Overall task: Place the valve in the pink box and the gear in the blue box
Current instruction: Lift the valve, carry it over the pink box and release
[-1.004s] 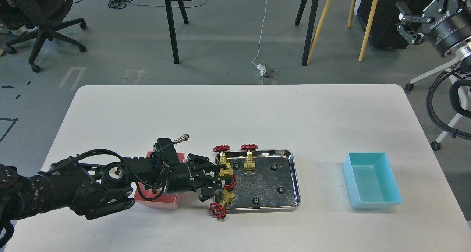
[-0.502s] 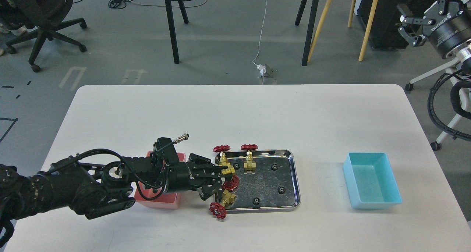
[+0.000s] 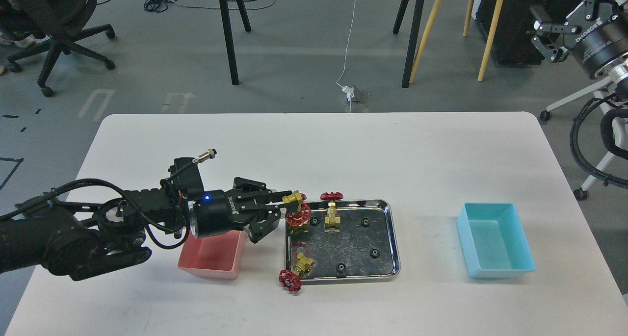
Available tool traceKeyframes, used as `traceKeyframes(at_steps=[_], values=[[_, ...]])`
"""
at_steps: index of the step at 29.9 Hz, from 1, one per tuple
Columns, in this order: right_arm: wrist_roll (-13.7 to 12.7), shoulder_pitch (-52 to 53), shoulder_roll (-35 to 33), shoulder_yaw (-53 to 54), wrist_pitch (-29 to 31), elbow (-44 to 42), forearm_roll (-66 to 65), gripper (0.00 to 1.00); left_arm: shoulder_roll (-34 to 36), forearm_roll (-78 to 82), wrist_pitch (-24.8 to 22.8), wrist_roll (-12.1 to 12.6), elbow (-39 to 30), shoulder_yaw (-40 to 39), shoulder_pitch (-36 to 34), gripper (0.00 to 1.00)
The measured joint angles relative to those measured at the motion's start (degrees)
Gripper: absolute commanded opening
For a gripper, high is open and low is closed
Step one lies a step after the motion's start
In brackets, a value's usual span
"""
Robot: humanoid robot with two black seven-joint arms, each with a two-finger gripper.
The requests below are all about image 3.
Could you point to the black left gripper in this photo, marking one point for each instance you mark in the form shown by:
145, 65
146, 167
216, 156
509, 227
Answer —
249, 206

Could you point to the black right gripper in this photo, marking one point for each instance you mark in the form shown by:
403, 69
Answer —
595, 33

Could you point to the brass valve red handle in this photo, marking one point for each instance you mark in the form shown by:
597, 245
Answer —
332, 219
297, 217
291, 278

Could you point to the blue plastic box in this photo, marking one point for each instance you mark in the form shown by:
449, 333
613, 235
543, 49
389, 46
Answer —
493, 241

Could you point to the pink plastic box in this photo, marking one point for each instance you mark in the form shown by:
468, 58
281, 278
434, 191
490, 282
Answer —
215, 257

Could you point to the black equipment cabinet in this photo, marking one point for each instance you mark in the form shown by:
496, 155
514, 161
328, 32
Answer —
512, 44

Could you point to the small black gear bottom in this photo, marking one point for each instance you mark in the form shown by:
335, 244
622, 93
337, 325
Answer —
341, 268

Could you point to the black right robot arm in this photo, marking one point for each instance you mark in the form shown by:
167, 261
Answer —
595, 33

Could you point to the black office chair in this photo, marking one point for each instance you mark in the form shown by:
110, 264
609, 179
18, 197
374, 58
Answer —
63, 22

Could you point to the silver metal tray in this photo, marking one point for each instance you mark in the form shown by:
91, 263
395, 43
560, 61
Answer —
351, 245

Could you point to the black and wood easel legs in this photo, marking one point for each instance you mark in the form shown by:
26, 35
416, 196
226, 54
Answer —
415, 49

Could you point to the brass valve red handle bottom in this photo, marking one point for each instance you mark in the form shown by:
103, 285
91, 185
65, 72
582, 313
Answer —
291, 278

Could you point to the black tripod stand left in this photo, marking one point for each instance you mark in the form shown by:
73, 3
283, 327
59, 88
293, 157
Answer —
228, 34

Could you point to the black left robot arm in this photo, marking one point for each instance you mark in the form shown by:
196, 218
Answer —
90, 227

